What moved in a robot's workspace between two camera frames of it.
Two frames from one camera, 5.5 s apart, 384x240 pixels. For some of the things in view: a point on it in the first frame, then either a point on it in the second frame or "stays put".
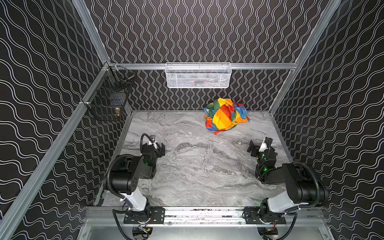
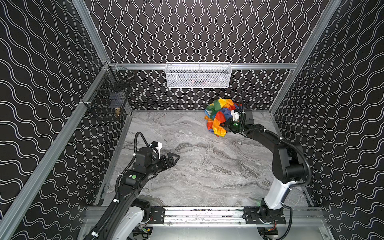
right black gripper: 258,149 to 237,124
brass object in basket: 117,111 stays put
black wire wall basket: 109,99 stays put
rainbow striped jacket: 222,114 stays put
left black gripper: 159,150 to 162,161
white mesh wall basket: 198,75 stays put
